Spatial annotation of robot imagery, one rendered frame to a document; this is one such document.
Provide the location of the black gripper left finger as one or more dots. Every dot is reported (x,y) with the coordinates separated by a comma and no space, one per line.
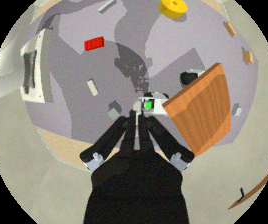
(95,155)

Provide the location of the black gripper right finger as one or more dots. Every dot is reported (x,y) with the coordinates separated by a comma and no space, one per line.
(179,156)

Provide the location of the tan cardboard box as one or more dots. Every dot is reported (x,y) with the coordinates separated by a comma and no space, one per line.
(247,56)

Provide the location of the small tan block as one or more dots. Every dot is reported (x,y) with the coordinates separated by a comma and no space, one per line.
(229,28)

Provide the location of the yellow short cylinder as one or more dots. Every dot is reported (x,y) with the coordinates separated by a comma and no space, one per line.
(172,8)

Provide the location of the red toy building brick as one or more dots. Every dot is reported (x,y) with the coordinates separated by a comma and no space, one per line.
(94,43)

